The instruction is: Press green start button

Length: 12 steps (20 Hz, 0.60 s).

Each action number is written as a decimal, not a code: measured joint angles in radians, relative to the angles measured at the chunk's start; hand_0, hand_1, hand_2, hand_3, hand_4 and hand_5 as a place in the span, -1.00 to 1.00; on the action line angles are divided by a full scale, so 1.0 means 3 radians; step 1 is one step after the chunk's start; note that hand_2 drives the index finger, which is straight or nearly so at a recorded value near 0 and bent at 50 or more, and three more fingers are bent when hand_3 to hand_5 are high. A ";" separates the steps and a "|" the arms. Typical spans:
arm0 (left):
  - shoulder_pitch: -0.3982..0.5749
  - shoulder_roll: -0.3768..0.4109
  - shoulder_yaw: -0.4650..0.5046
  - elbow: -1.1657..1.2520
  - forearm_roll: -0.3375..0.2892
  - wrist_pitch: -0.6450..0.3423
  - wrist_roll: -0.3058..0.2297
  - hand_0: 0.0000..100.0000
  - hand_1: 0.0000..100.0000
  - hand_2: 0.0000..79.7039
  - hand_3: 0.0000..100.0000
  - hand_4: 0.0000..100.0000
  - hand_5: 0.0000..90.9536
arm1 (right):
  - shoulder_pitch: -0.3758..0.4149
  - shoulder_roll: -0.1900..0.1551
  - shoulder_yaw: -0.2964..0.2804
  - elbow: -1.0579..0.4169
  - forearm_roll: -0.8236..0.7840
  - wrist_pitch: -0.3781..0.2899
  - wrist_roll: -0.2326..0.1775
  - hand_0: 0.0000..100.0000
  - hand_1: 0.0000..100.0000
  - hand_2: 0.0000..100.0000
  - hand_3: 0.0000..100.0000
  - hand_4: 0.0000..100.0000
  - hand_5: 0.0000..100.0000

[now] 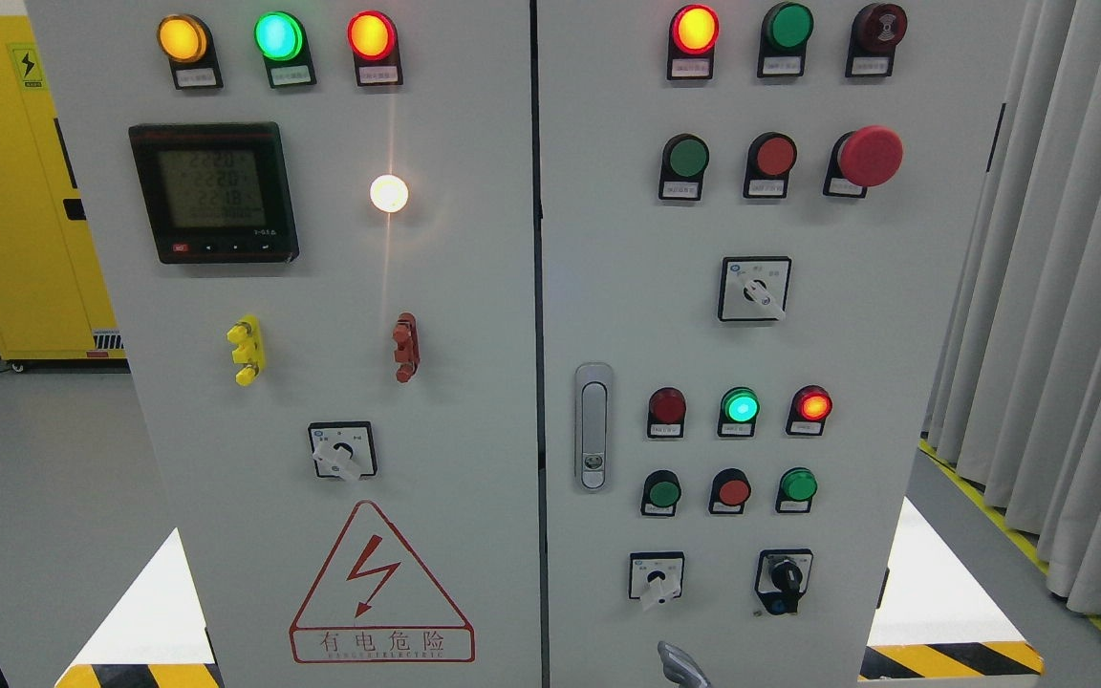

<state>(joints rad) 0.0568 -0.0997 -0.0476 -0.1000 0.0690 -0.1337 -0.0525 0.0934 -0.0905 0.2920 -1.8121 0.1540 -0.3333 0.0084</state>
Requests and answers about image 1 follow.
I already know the small green button lower left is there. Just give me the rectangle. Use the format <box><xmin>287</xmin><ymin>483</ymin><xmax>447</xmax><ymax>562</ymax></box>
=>
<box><xmin>639</xmin><ymin>469</ymin><xmax>682</xmax><ymax>518</ymax></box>

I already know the small green button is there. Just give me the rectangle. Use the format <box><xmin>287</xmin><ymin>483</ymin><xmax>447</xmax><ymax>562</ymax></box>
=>
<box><xmin>639</xmin><ymin>469</ymin><xmax>682</xmax><ymax>518</ymax></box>
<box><xmin>776</xmin><ymin>467</ymin><xmax>820</xmax><ymax>514</ymax></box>

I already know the small red button lower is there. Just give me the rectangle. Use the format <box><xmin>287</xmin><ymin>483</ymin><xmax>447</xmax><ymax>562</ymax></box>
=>
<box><xmin>708</xmin><ymin>467</ymin><xmax>751</xmax><ymax>515</ymax></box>

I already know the green start push button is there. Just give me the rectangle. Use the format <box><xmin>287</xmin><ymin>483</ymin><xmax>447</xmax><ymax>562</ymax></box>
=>
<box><xmin>657</xmin><ymin>132</ymin><xmax>709</xmax><ymax>203</ymax></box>

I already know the small green button lower right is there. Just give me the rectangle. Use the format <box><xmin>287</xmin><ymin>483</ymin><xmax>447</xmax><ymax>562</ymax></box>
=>
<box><xmin>776</xmin><ymin>467</ymin><xmax>820</xmax><ymax>514</ymax></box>

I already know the red stop push button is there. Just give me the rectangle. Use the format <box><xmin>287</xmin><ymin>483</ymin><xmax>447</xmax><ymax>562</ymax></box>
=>
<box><xmin>742</xmin><ymin>132</ymin><xmax>798</xmax><ymax>200</ymax></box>

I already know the red emergency stop mushroom button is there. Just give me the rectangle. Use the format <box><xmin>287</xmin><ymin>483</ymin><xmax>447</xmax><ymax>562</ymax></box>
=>
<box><xmin>822</xmin><ymin>125</ymin><xmax>904</xmax><ymax>199</ymax></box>

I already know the grey electrical control cabinet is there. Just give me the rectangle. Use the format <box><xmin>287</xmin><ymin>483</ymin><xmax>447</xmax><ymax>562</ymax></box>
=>
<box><xmin>23</xmin><ymin>0</ymin><xmax>1029</xmax><ymax>688</ymax></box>

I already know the dark red lamp lower row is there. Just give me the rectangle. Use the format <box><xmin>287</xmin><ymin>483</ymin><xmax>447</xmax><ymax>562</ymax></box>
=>
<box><xmin>646</xmin><ymin>387</ymin><xmax>687</xmax><ymax>440</ymax></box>

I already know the red terminal block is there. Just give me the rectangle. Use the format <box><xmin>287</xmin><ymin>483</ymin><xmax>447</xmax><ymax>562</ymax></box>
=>
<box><xmin>392</xmin><ymin>312</ymin><xmax>421</xmax><ymax>384</ymax></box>

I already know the green lit lamp lower row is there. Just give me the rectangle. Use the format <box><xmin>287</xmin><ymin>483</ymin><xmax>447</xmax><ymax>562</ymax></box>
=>
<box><xmin>716</xmin><ymin>386</ymin><xmax>761</xmax><ymax>439</ymax></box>

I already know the white lit indicator lamp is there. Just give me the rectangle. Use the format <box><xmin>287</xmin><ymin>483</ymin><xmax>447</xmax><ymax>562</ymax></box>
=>
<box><xmin>370</xmin><ymin>174</ymin><xmax>410</xmax><ymax>214</ymax></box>

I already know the red lit lamp lower row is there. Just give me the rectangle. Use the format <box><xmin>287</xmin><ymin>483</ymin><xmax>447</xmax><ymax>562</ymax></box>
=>
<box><xmin>784</xmin><ymin>386</ymin><xmax>833</xmax><ymax>437</ymax></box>

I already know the yellow terminal block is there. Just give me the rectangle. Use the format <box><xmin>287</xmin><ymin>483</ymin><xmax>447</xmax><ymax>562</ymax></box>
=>
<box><xmin>226</xmin><ymin>314</ymin><xmax>268</xmax><ymax>387</ymax></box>

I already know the red electric hazard warning sticker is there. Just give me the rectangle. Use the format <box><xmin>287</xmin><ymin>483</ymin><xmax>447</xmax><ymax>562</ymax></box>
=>
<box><xmin>288</xmin><ymin>500</ymin><xmax>476</xmax><ymax>663</ymax></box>

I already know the red lit lamp top right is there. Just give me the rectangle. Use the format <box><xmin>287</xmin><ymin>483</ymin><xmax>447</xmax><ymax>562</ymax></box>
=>
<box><xmin>667</xmin><ymin>3</ymin><xmax>721</xmax><ymax>81</ymax></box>

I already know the red indicator lamp top left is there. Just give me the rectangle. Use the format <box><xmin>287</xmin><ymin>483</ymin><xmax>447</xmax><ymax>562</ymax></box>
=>
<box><xmin>345</xmin><ymin>10</ymin><xmax>403</xmax><ymax>87</ymax></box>

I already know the black digital power meter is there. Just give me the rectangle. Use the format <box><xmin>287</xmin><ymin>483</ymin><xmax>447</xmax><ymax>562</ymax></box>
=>
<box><xmin>128</xmin><ymin>121</ymin><xmax>299</xmax><ymax>265</ymax></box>

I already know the green unlit lamp top right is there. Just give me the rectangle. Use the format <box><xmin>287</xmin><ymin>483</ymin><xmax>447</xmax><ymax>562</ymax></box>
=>
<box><xmin>756</xmin><ymin>1</ymin><xmax>814</xmax><ymax>78</ymax></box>

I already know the green indicator lamp top left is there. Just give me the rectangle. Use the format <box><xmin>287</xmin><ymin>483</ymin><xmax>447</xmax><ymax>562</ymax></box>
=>
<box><xmin>253</xmin><ymin>11</ymin><xmax>317</xmax><ymax>90</ymax></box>

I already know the yellow indicator lamp top left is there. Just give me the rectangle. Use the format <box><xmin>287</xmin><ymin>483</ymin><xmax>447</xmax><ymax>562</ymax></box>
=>
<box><xmin>157</xmin><ymin>13</ymin><xmax>224</xmax><ymax>90</ymax></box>

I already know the grey curtain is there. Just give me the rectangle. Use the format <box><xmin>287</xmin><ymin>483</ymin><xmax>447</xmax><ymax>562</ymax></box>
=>
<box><xmin>926</xmin><ymin>1</ymin><xmax>1101</xmax><ymax>618</ymax></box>

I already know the yellow safety storage cabinet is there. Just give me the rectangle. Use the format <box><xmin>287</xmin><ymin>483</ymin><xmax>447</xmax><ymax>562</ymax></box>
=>
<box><xmin>0</xmin><ymin>11</ymin><xmax>126</xmax><ymax>370</ymax></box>

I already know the silver door latch handle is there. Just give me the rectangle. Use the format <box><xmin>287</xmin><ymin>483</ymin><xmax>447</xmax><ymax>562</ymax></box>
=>
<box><xmin>575</xmin><ymin>362</ymin><xmax>615</xmax><ymax>491</ymax></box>

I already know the white selector switch upper right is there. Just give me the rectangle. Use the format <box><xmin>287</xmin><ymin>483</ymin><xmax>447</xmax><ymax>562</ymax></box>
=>
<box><xmin>717</xmin><ymin>256</ymin><xmax>792</xmax><ymax>325</ymax></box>

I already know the white selector switch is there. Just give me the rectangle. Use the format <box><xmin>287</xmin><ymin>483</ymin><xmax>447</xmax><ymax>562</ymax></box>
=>
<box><xmin>717</xmin><ymin>256</ymin><xmax>792</xmax><ymax>325</ymax></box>
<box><xmin>628</xmin><ymin>552</ymin><xmax>685</xmax><ymax>611</ymax></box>

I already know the white selector switch left door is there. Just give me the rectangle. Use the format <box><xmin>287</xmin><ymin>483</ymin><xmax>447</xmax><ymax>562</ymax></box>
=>
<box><xmin>307</xmin><ymin>419</ymin><xmax>378</xmax><ymax>481</ymax></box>

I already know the white selector switch bottom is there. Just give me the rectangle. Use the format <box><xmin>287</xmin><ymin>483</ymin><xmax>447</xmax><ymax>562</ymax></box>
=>
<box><xmin>628</xmin><ymin>552</ymin><xmax>685</xmax><ymax>611</ymax></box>

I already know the black selector switch bottom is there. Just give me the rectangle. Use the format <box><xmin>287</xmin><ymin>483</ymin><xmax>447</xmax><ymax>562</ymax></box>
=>
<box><xmin>753</xmin><ymin>548</ymin><xmax>813</xmax><ymax>615</ymax></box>

